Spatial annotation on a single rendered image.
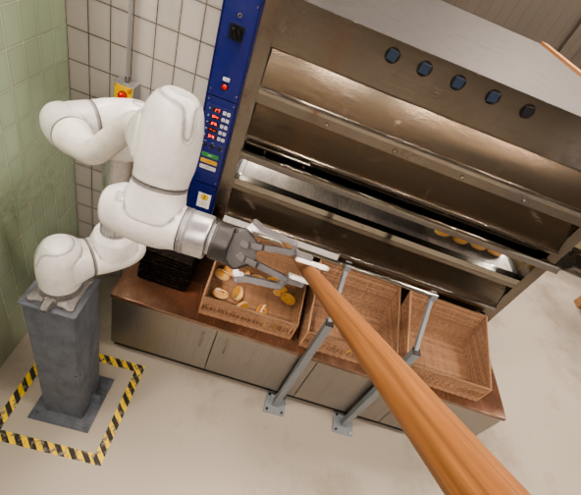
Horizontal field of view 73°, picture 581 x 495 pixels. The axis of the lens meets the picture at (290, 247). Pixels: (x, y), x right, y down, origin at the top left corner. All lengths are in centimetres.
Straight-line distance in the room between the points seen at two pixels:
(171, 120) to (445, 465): 61
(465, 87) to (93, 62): 171
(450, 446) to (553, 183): 217
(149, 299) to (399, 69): 170
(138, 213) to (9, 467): 202
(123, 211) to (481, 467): 67
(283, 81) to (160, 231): 132
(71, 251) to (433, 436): 149
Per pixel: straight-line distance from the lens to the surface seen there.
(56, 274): 165
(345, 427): 292
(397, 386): 28
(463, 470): 22
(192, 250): 76
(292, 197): 224
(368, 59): 191
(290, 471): 269
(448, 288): 267
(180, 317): 229
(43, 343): 204
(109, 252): 165
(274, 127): 205
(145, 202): 74
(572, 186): 241
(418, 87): 196
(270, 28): 191
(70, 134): 114
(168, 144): 70
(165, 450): 258
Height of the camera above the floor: 245
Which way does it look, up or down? 41 degrees down
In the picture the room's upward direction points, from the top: 25 degrees clockwise
